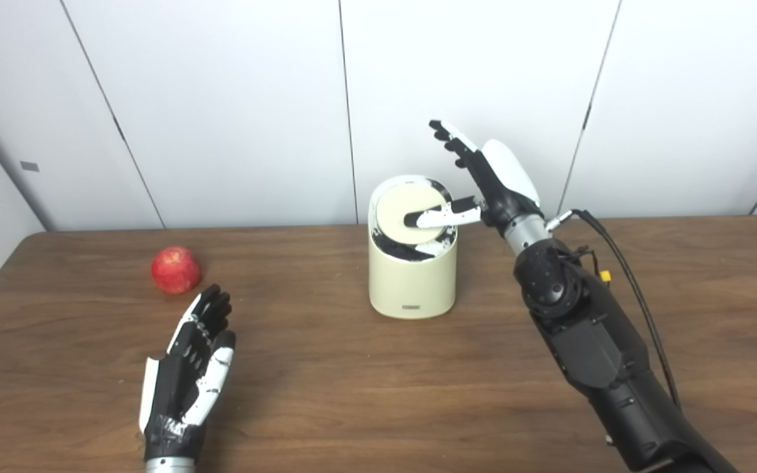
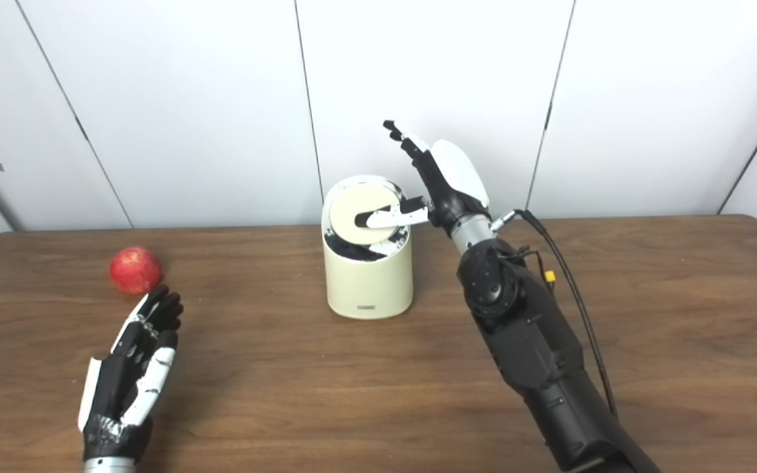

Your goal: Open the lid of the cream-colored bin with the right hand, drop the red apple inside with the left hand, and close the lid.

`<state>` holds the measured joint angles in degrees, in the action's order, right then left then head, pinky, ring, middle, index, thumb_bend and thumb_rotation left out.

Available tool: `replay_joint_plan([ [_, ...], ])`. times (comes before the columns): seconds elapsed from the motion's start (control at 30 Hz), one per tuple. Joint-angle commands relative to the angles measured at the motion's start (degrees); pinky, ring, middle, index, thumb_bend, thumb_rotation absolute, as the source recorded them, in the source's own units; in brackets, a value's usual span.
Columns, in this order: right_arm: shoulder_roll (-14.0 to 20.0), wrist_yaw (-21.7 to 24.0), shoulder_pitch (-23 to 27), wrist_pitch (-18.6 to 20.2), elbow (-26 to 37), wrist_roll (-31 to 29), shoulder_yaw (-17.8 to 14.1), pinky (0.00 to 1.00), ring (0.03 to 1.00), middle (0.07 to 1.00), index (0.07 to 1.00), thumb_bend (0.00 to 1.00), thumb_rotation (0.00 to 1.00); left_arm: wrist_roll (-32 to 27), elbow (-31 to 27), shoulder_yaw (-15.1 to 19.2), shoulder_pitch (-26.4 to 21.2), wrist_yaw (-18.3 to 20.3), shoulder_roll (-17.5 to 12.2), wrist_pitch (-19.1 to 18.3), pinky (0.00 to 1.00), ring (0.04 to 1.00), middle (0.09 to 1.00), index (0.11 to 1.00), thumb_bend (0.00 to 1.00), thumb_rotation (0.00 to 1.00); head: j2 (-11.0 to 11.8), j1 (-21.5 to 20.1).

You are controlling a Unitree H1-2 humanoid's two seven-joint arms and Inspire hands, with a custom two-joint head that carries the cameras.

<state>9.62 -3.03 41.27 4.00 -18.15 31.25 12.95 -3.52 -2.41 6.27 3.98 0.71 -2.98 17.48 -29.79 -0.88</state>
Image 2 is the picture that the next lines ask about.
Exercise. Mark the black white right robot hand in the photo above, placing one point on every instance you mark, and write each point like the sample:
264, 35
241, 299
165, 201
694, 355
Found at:
454, 177

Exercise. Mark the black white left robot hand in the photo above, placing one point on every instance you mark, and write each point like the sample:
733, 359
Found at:
112, 387

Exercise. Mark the cream round bin lid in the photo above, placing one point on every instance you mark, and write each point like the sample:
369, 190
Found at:
355, 200

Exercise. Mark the red apple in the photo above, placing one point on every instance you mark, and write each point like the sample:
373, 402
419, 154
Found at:
135, 270

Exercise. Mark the black bin liner bag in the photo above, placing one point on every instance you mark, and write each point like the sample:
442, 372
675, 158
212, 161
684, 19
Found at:
355, 251

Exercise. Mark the cream-colored bin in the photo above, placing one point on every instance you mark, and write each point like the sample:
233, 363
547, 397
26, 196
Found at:
368, 286

